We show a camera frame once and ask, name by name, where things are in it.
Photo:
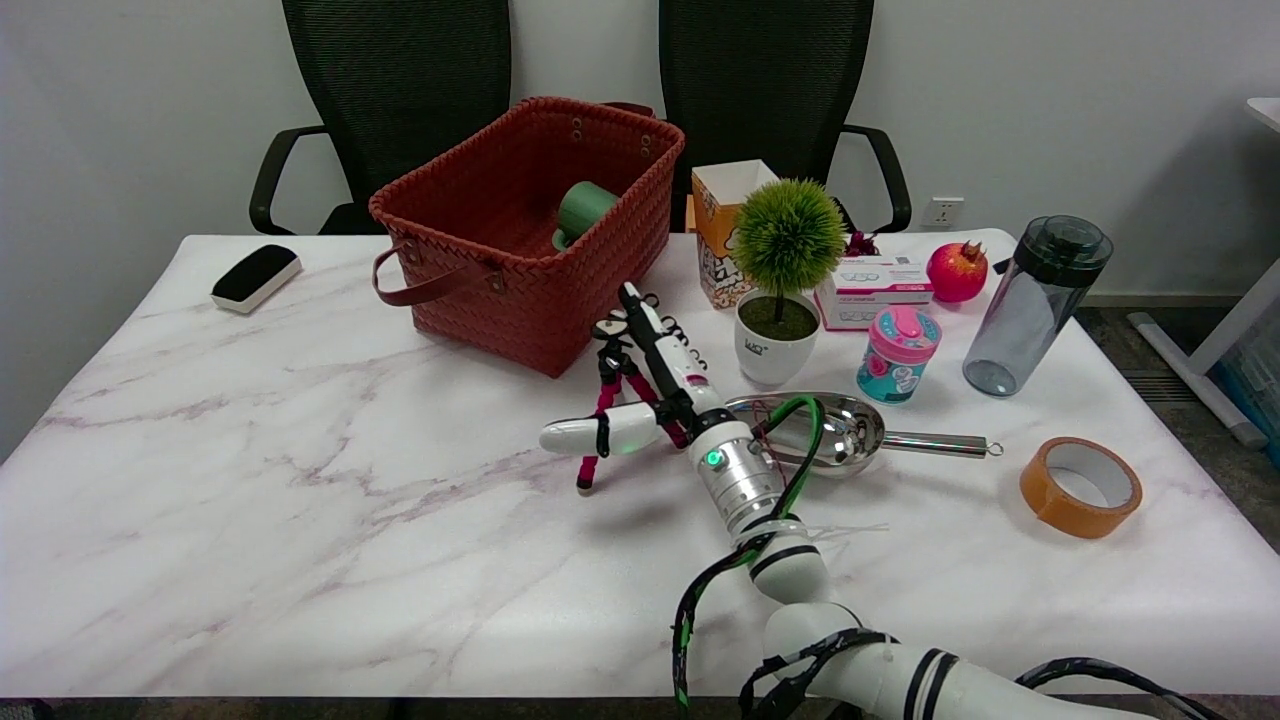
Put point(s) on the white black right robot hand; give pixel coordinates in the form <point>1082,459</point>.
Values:
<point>672,362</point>

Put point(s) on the pink flexible tripod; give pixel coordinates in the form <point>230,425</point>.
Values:
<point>607,330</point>

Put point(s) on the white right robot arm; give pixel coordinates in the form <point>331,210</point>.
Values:
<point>740,480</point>

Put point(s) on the orange white popcorn box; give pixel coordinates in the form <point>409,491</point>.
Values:
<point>712,250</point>

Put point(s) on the red woven basket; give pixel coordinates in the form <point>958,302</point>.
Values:
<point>520,300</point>

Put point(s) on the artificial green potted plant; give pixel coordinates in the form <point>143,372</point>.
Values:
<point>788,235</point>

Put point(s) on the green cup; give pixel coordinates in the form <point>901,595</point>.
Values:
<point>585,208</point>

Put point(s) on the shiny metal scoop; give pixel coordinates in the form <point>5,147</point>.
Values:
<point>855,432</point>

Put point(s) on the white pink cardboard box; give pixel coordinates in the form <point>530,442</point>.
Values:
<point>865,300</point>

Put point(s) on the small dark red flower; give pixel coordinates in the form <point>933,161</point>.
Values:
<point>860,243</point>

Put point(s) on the pink teal small container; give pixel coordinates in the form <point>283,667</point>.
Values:
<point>897,355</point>

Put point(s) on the black mesh office chair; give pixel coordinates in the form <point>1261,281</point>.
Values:
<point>765,80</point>
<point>400,80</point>

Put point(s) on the red pomegranate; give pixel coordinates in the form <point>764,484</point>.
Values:
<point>956,272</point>

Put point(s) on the dark transparent water bottle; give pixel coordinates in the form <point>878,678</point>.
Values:
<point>1030,310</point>

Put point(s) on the orange tape roll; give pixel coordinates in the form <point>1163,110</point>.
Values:
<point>1040,500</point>

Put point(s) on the black white board eraser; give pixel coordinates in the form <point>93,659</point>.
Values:
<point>255,272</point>

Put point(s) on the white desk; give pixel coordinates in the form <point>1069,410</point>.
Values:
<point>1235,320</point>

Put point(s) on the blue plastic bin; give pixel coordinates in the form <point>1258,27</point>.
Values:
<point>1255,385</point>

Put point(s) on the white wall socket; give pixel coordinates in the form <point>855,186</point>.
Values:
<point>942,212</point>

